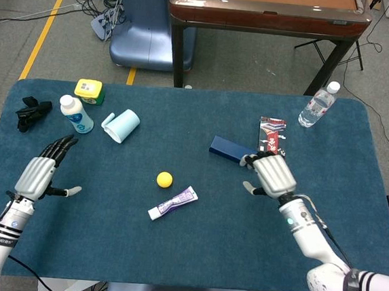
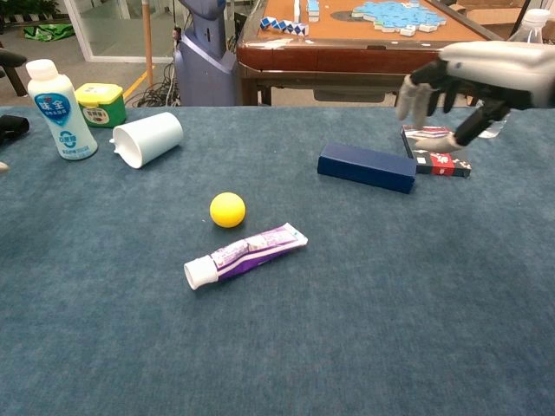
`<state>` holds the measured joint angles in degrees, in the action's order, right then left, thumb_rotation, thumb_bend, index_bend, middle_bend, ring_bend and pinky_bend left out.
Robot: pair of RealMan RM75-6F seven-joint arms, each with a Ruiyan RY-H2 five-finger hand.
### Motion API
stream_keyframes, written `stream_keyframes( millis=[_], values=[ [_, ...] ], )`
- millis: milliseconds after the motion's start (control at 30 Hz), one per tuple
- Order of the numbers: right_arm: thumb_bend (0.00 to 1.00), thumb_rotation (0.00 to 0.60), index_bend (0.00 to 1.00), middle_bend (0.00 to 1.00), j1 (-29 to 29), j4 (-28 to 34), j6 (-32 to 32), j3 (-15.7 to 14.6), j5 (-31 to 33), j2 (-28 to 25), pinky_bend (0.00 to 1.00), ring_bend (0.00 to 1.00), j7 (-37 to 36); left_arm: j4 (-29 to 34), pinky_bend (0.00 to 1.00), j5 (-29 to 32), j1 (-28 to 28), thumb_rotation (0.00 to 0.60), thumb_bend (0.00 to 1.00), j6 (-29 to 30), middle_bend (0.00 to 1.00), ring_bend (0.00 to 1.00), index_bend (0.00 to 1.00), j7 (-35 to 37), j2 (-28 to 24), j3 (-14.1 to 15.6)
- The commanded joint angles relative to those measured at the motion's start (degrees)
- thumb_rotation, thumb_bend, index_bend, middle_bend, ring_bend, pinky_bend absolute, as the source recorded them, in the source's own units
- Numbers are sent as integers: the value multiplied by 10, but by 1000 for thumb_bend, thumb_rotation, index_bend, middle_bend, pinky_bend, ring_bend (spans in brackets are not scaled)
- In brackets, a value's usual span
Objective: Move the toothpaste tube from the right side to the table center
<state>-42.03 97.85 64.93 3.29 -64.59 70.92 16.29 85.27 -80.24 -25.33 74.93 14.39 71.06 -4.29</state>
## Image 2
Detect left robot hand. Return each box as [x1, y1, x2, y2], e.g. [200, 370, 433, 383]
[0, 48, 27, 172]

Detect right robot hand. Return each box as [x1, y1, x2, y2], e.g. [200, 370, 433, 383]
[395, 41, 555, 153]

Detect purple white toothpaste tube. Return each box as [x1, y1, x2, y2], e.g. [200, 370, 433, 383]
[183, 222, 310, 291]

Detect dark wooden furniture leg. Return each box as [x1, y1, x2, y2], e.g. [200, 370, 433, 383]
[0, 64, 28, 97]

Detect green bag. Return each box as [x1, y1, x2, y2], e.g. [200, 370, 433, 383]
[23, 23, 75, 42]

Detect clear plastic water bottle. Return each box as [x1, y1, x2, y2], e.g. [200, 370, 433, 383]
[476, 8, 551, 140]

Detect white yogurt bottle blue label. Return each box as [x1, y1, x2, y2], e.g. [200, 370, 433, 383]
[25, 59, 99, 161]

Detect green box yellow lid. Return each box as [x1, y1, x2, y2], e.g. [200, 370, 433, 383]
[74, 82, 128, 129]

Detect black red card box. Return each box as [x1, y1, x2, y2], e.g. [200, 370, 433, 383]
[401, 124, 473, 179]

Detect blue mahjong tile cluster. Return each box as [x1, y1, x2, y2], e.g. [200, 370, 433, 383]
[350, 0, 447, 38]

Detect wooden pole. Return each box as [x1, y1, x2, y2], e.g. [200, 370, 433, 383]
[141, 0, 155, 88]

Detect white plastic cup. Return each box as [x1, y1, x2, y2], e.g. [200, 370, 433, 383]
[108, 111, 185, 170]

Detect brown wooden mahjong table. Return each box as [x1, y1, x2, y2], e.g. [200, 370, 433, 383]
[236, 0, 506, 107]

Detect dark blue rectangular box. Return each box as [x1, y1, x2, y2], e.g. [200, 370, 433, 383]
[317, 141, 417, 195]

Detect blue white snake puzzle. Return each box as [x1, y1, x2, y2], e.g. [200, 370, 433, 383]
[258, 16, 310, 36]

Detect yellow ball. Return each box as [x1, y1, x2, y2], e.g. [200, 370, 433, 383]
[209, 192, 247, 230]

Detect blue tablecloth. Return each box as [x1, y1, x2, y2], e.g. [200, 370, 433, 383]
[0, 106, 555, 416]

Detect black floor cables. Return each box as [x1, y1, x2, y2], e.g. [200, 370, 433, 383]
[136, 64, 181, 108]

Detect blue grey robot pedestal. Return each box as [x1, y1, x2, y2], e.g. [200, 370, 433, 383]
[173, 0, 239, 107]

